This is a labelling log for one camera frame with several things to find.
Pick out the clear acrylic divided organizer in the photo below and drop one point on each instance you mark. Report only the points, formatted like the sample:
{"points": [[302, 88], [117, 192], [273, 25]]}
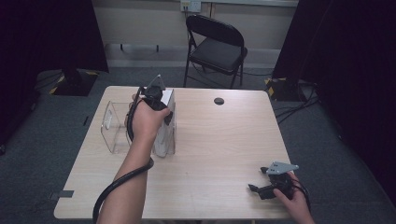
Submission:
{"points": [[115, 130]]}

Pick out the black folding chair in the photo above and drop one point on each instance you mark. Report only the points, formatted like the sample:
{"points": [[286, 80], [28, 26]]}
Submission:
{"points": [[218, 53]]}

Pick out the person's right hand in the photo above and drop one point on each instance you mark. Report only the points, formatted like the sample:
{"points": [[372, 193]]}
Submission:
{"points": [[292, 203]]}

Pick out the grey tape strip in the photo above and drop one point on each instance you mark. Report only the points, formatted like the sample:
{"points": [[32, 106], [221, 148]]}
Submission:
{"points": [[62, 194]]}

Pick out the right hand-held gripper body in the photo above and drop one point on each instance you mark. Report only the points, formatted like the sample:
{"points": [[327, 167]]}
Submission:
{"points": [[278, 183]]}

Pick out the white wall power outlet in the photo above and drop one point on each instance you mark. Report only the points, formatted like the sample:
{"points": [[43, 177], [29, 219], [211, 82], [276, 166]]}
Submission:
{"points": [[190, 5]]}

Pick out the black stand base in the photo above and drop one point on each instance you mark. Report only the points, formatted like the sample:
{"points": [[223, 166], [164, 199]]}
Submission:
{"points": [[73, 82], [281, 88]]}

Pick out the small black floor tape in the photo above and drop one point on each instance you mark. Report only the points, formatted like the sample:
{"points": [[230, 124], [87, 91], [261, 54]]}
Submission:
{"points": [[86, 120]]}

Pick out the person's left hand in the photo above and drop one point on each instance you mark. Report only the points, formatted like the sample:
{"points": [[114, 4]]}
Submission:
{"points": [[146, 123]]}

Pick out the white book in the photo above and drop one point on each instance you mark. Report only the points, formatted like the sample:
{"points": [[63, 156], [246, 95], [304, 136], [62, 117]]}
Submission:
{"points": [[166, 140]]}

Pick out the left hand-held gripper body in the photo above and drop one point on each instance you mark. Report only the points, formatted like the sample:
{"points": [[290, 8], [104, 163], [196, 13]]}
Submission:
{"points": [[154, 95]]}

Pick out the dark curtain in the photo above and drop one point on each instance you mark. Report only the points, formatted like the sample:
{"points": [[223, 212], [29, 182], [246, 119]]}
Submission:
{"points": [[351, 77], [37, 46]]}

